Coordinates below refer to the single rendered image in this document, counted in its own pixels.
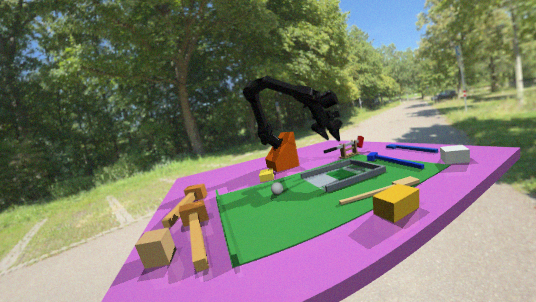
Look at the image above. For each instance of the yellow block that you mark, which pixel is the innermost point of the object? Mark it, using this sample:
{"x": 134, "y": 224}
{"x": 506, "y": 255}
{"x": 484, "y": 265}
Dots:
{"x": 266, "y": 175}
{"x": 396, "y": 202}

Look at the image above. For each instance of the white golf ball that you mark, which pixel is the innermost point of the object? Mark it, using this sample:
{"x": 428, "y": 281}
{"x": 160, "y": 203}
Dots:
{"x": 277, "y": 188}

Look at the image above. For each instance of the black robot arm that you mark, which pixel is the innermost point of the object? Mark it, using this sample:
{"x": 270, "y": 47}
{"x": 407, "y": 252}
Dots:
{"x": 303, "y": 94}

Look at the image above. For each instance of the blue rectangular block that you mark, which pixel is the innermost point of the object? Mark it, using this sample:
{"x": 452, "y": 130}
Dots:
{"x": 374, "y": 155}

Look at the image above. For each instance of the wooden mallet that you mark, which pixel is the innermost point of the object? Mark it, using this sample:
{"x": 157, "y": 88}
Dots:
{"x": 192, "y": 214}
{"x": 192, "y": 193}

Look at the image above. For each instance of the white rectangular block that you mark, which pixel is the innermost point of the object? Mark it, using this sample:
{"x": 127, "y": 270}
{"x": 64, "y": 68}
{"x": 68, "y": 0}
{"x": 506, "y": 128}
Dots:
{"x": 455, "y": 154}

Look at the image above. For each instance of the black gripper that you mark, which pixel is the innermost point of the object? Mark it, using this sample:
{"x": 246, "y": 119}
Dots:
{"x": 322, "y": 121}

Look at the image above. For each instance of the green flat mat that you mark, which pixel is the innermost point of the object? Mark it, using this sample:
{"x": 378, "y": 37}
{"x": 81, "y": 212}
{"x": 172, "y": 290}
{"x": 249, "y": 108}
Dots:
{"x": 262, "y": 223}

